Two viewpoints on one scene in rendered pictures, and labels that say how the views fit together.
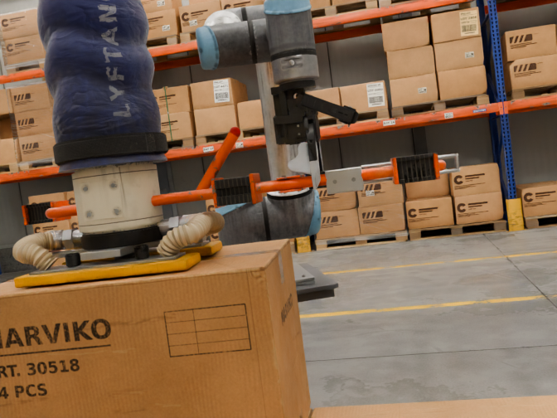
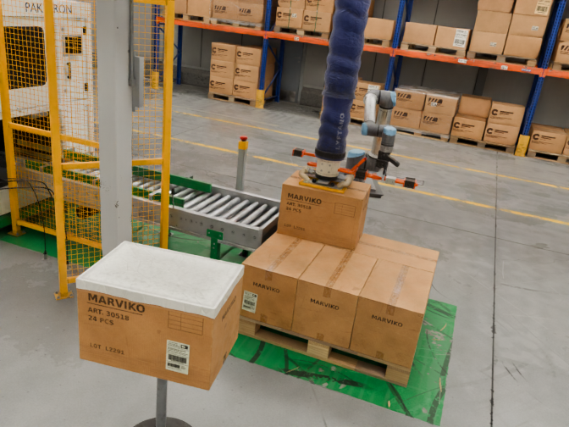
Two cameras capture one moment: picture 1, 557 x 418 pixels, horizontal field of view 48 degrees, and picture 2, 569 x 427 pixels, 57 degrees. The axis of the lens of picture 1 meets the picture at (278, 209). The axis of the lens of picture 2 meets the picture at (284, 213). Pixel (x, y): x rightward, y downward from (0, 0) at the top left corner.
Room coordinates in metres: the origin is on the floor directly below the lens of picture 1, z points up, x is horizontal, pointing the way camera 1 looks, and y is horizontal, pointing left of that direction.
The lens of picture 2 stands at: (-2.43, 0.15, 2.15)
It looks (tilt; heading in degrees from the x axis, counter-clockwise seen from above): 22 degrees down; 7
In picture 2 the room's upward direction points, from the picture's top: 7 degrees clockwise
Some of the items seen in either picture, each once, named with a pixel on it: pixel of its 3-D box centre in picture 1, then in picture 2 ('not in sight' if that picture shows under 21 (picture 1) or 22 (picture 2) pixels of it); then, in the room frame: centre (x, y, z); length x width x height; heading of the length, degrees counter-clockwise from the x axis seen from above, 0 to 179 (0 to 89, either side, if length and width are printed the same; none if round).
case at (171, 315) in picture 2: not in sight; (163, 310); (-0.51, 0.87, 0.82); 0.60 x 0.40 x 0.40; 87
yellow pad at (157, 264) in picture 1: (108, 262); (323, 184); (1.20, 0.34, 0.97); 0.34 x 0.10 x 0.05; 82
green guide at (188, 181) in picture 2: not in sight; (136, 169); (1.95, 2.10, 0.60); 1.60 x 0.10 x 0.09; 78
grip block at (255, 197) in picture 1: (237, 190); (361, 174); (1.26, 0.08, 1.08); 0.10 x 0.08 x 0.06; 172
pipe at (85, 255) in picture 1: (123, 235); (326, 175); (1.29, 0.32, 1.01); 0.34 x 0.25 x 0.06; 82
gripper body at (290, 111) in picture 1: (297, 114); (383, 159); (1.24, -0.06, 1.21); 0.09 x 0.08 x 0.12; 80
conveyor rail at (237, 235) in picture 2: not in sight; (129, 206); (1.30, 1.88, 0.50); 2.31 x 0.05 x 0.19; 78
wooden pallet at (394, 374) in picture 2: not in sight; (338, 313); (0.96, 0.08, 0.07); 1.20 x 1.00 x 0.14; 78
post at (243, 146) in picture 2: not in sight; (239, 194); (1.99, 1.13, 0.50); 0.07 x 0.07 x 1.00; 78
